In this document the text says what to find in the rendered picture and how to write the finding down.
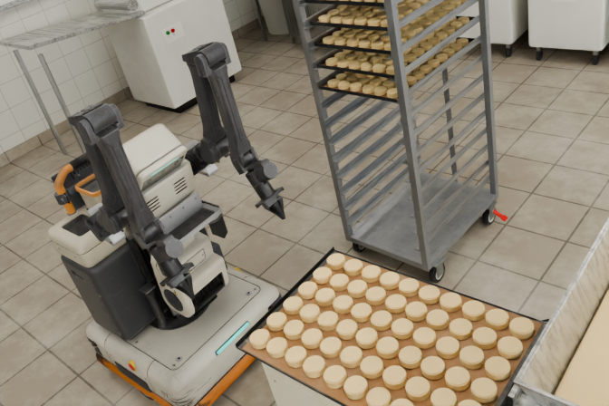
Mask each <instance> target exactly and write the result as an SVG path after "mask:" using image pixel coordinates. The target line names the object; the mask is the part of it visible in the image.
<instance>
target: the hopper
mask: <svg viewBox="0 0 609 406"><path fill-rule="evenodd" d="M514 383H515V385H517V386H518V387H519V388H520V389H521V390H522V391H523V392H524V393H525V394H527V395H528V396H529V397H530V398H531V399H532V400H533V401H534V402H535V403H536V404H537V405H538V406H609V218H608V219H607V221H606V223H605V224H604V227H603V228H602V230H601V232H600V234H599V235H598V237H597V239H596V240H595V242H594V244H593V245H592V247H591V249H590V250H589V252H588V254H587V256H586V257H585V260H584V261H583V263H582V265H581V266H580V267H579V269H578V271H577V273H576V274H575V277H574V278H573V280H572V282H571V284H570V285H569V287H568V288H567V289H566V291H565V294H564V295H563V297H562V299H561V300H560V302H559V304H558V306H557V307H556V309H555V311H554V312H553V314H552V316H551V317H550V319H549V321H548V322H547V324H546V327H545V328H544V330H543V332H542V333H541V334H540V336H539V338H538V339H537V341H536V344H535V345H534V347H533V349H532V350H531V352H530V354H529V356H528V357H527V359H526V360H525V362H524V364H523V366H522V367H521V369H520V371H519V372H518V374H517V377H516V378H515V380H514Z"/></svg>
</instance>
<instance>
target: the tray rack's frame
mask: <svg viewBox="0 0 609 406"><path fill-rule="evenodd" d="M478 10H479V25H480V40H481V54H482V69H483V83H484V97H485V112H486V126H487V141H488V169H489V184H490V189H488V188H482V189H481V190H480V191H479V192H478V193H477V194H476V195H475V196H474V197H473V198H472V199H471V200H470V201H469V202H468V203H467V204H466V205H465V206H464V207H463V208H462V209H461V210H460V211H459V212H458V213H457V214H456V215H455V216H454V217H453V219H452V220H451V221H450V222H449V223H448V224H447V225H446V226H445V227H444V228H443V229H442V230H441V231H440V232H439V233H438V234H437V235H436V236H435V237H434V238H433V239H432V240H431V241H430V242H429V247H430V259H431V266H432V267H436V269H437V276H438V278H439V277H440V276H441V275H442V274H443V273H444V269H443V260H444V259H445V258H446V257H443V256H444V255H445V254H446V253H447V252H448V251H449V249H450V248H451V247H452V246H453V245H454V244H455V243H456V242H457V241H458V240H459V239H460V238H461V236H462V235H463V234H464V233H465V232H466V231H467V230H468V229H469V228H470V227H471V226H472V225H473V224H474V222H475V221H476V220H477V219H478V218H479V217H480V216H481V215H482V214H483V213H484V212H485V211H486V210H487V209H488V210H489V218H490V221H491V219H492V218H493V217H494V216H495V215H496V214H494V213H493V212H492V213H491V210H492V209H493V208H495V205H496V204H497V203H498V202H497V201H495V200H496V199H497V198H498V164H497V147H496V131H495V113H494V97H493V80H492V63H491V47H490V30H489V13H488V0H478ZM431 176H433V174H430V173H426V172H422V173H421V174H420V184H421V185H423V184H424V183H425V182H426V181H427V180H428V179H429V178H430V177H431ZM447 180H448V179H447V178H443V177H438V178H437V179H436V180H435V181H434V182H433V183H432V184H430V185H429V186H428V187H427V188H426V189H425V190H424V191H423V192H422V198H423V203H424V202H425V201H426V200H427V199H428V198H429V197H430V196H431V195H432V194H433V193H435V192H436V191H437V190H438V189H439V188H440V187H441V186H442V185H443V184H444V183H445V182H446V181H447ZM462 183H463V182H460V181H458V179H456V180H455V181H454V182H452V183H451V184H450V185H449V186H448V187H447V188H446V189H445V190H444V191H443V192H442V193H441V194H440V195H439V196H438V197H437V198H436V199H435V200H434V201H433V202H432V203H431V204H430V205H429V206H427V207H426V208H425V209H424V212H425V219H427V218H428V217H429V216H430V215H431V214H432V213H433V212H434V211H435V210H436V209H437V208H438V207H439V206H440V205H441V204H442V203H443V202H444V201H445V200H446V199H447V198H448V197H449V196H450V195H451V194H452V193H453V192H454V191H455V190H456V189H457V188H458V187H459V186H460V185H461V184H462ZM475 187H476V186H475V185H471V184H468V185H467V186H466V187H465V188H464V189H463V190H462V191H461V192H460V193H459V194H458V195H457V196H456V197H455V198H454V199H453V200H452V201H451V202H450V203H449V204H448V205H447V206H446V207H445V208H444V209H443V210H442V211H441V212H440V213H439V214H438V215H437V216H436V217H435V218H434V219H433V220H432V221H431V222H430V223H429V224H428V225H427V233H428V234H429V233H430V232H431V231H432V230H433V229H434V228H435V227H436V226H437V225H438V224H439V223H440V222H441V221H442V220H443V219H444V218H445V217H446V216H447V215H448V214H449V213H450V212H451V211H452V210H453V209H454V208H455V207H456V206H457V205H458V204H459V203H460V202H461V201H462V200H463V199H464V198H465V197H466V196H467V195H468V194H469V193H470V192H471V191H472V190H473V189H474V188H475ZM411 195H412V193H411V184H410V183H408V182H404V183H403V184H402V185H401V186H400V187H398V188H397V189H396V190H395V191H394V192H393V193H392V194H391V195H390V196H389V197H387V198H386V199H385V200H384V201H383V202H382V203H381V204H380V205H379V206H378V207H377V208H375V209H374V210H373V211H372V212H371V213H370V214H369V215H368V216H366V217H365V218H364V219H363V220H362V221H361V222H360V223H358V224H357V225H356V226H355V227H354V228H353V234H352V235H351V236H350V240H351V242H353V243H355V244H357V245H360V248H362V247H367V248H369V249H371V250H374V251H376V252H379V253H381V254H384V255H386V256H390V257H392V258H395V259H397V260H400V261H402V262H404V263H407V264H409V265H412V266H416V267H418V268H420V269H423V268H422V262H421V252H420V251H418V250H416V249H415V248H416V247H417V246H418V245H419V244H420V243H419V237H418V235H415V234H412V232H413V231H414V230H415V229H416V228H417V225H416V218H414V217H410V215H411V214H412V213H413V212H414V206H413V201H411V200H408V199H407V198H408V197H410V196H411Z"/></svg>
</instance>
